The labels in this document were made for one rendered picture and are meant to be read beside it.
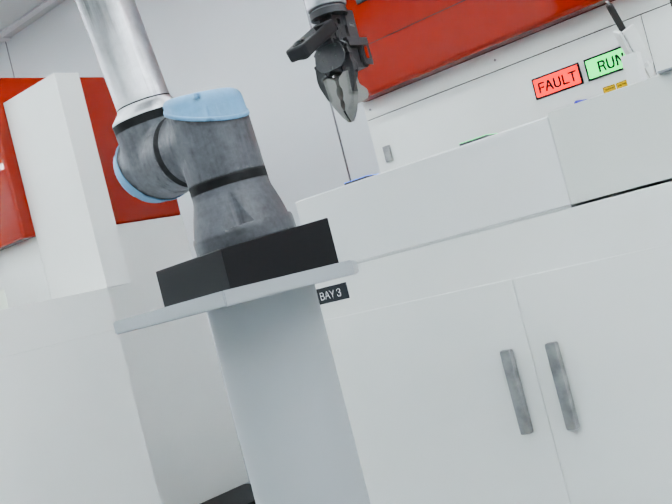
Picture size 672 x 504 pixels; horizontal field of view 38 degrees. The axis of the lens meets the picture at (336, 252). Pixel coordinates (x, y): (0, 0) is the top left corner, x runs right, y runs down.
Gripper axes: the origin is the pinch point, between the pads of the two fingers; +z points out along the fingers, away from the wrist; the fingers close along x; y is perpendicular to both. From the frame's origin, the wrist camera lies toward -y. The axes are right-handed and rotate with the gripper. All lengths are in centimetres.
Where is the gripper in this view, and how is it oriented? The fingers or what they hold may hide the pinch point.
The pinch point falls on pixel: (347, 115)
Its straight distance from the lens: 180.9
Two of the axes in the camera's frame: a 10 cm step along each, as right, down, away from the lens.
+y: 6.4, -1.4, 7.6
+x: -7.3, 2.0, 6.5
